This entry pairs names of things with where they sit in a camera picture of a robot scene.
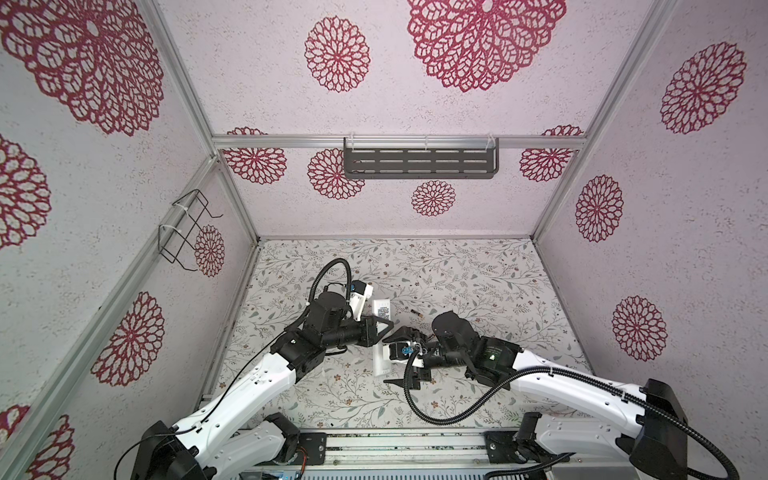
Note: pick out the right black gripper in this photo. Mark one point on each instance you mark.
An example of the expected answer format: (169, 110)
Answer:
(408, 331)

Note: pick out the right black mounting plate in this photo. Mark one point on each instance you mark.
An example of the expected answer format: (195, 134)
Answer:
(518, 447)

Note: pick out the black wire wall rack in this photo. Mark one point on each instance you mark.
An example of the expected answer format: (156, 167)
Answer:
(192, 242)

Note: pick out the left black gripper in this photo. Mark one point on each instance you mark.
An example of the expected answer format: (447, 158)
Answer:
(370, 334)

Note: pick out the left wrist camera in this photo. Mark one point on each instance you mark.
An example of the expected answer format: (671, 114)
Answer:
(360, 293)

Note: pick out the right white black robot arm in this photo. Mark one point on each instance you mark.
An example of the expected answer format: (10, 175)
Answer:
(653, 430)

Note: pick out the black mounting plate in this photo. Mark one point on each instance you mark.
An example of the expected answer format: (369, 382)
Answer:
(518, 447)
(300, 449)

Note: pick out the white remote control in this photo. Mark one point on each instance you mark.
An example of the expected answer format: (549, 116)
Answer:
(382, 310)

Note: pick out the grey slotted metal shelf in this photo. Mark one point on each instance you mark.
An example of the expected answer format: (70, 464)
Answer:
(470, 161)

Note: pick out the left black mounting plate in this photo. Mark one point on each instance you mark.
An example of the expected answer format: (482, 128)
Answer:
(300, 449)

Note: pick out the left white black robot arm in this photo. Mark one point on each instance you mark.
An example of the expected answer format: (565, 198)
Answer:
(207, 444)

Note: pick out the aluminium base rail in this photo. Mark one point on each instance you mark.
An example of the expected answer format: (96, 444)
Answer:
(592, 443)

